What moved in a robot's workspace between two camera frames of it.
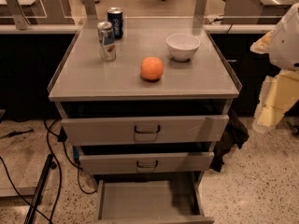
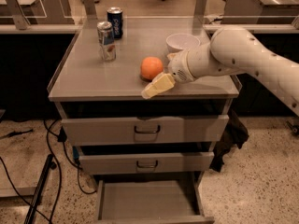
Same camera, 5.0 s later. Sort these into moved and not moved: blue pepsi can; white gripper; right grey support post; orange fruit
Moved: white gripper
Not moved: right grey support post; blue pepsi can; orange fruit
